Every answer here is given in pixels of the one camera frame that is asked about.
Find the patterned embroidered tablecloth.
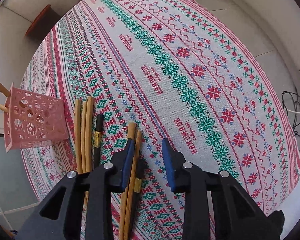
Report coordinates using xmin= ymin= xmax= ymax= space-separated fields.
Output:
xmin=21 ymin=0 xmax=300 ymax=239

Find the black cable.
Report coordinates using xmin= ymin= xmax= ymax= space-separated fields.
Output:
xmin=281 ymin=87 xmax=300 ymax=159

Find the orange-topped dark stool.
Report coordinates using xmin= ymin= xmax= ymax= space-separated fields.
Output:
xmin=25 ymin=4 xmax=61 ymax=42

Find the pink perforated utensil holder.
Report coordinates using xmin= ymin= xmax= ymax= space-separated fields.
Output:
xmin=4 ymin=86 xmax=69 ymax=152

